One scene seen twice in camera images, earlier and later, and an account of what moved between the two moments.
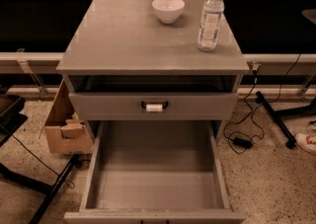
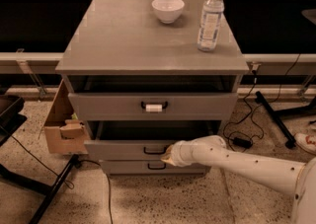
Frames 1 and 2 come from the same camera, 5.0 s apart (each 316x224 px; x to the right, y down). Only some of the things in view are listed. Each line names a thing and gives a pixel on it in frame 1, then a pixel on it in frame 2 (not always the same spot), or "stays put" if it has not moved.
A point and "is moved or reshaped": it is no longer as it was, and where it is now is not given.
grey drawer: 155,172 is moved or reshaped
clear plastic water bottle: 210,21 stays put
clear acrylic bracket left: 23,60 stays put
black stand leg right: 292,112 stays put
